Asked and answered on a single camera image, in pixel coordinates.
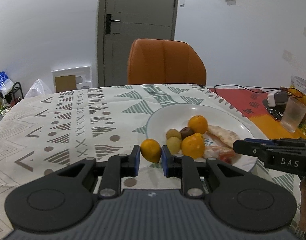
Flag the black door lock handle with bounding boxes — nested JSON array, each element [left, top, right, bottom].
[[105, 14, 120, 35]]

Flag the white foam packaging with cardboard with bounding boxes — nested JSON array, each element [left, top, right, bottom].
[[52, 66, 93, 93]]

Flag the large orange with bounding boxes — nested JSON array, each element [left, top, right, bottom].
[[188, 115, 208, 134], [181, 135, 205, 159]]

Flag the black cable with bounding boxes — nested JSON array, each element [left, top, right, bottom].
[[199, 83, 284, 95]]

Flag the grey door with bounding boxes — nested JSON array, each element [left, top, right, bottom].
[[97, 0, 177, 86]]

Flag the white ceramic plate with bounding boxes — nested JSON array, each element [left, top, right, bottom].
[[146, 103, 261, 171]]

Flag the black metal shoe rack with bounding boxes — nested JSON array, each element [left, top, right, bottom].
[[0, 82, 24, 110]]

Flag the small yellow tangerine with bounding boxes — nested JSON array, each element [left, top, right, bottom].
[[140, 139, 161, 163], [193, 133, 204, 139]]

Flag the small greenish-yellow citrus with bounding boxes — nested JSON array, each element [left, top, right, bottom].
[[166, 137, 182, 154]]

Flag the blue and white plastic bag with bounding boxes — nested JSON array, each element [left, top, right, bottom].
[[0, 71, 14, 97]]

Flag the clear zip bag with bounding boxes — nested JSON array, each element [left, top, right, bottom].
[[290, 74, 306, 96]]

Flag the orange leather chair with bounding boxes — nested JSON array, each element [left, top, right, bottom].
[[127, 38, 207, 86]]

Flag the short peeled pomelo segment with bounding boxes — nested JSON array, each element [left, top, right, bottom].
[[203, 146, 235, 159]]

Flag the clear plastic bag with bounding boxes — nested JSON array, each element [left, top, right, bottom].
[[25, 79, 52, 98]]

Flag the green-yellow round fruit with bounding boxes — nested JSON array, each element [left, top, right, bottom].
[[165, 129, 182, 140]]

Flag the red orange placemat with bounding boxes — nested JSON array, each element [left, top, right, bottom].
[[211, 88, 306, 139]]

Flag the patterned white tablecloth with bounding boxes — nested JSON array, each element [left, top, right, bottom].
[[0, 83, 304, 238]]

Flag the long peeled pomelo segment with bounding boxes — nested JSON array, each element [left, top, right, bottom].
[[208, 125, 240, 148]]

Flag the white power adapter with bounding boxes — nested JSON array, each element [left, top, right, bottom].
[[267, 91, 289, 107]]

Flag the dark red jujube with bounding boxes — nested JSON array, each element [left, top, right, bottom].
[[219, 154, 235, 164], [180, 127, 195, 140]]

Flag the large front orange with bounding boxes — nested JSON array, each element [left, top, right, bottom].
[[181, 135, 205, 159]]

